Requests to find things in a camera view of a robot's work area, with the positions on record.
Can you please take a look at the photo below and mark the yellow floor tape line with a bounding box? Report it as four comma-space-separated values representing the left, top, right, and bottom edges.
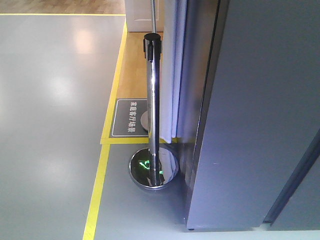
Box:
82, 23, 148, 240

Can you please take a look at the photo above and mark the grey floor sign sticker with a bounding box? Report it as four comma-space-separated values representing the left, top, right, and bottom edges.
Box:
110, 98, 148, 138

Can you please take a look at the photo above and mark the white fridge door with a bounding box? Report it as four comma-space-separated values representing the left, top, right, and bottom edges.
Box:
184, 0, 320, 231

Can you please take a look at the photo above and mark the white curtain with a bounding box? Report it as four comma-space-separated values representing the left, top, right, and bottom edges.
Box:
159, 0, 188, 143

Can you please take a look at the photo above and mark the chrome stanchion post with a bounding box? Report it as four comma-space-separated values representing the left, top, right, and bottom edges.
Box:
129, 33, 179, 191

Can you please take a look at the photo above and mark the white cabinet base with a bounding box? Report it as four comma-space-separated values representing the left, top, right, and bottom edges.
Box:
124, 0, 165, 33

